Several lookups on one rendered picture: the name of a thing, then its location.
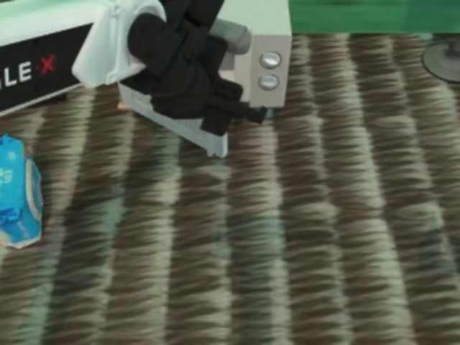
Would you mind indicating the gray toy microwave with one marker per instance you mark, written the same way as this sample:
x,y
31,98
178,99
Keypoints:
x,y
273,39

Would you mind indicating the brown striped tablecloth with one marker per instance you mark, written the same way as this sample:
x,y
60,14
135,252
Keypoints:
x,y
287,223

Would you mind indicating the green cloth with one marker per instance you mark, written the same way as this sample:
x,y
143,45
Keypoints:
x,y
373,16

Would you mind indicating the gray round suction base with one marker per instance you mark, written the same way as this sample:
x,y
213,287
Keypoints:
x,y
443,59

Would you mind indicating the blue snack packet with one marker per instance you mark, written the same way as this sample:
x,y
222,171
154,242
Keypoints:
x,y
18,194

